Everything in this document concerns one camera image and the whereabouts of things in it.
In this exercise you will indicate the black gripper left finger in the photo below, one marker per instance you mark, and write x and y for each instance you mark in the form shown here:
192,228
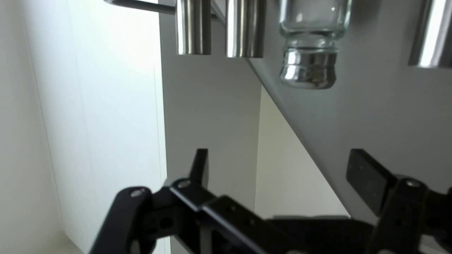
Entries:
188,220

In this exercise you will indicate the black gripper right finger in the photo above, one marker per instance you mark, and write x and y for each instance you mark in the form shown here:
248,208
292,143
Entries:
404,216

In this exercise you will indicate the glass container chrome cap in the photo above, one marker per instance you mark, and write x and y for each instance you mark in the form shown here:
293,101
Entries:
310,65

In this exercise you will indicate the steel cylinder shaker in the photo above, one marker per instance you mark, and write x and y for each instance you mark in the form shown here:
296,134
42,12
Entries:
192,29
244,29
432,33

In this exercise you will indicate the steel rack rail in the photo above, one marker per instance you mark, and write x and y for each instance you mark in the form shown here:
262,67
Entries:
141,3

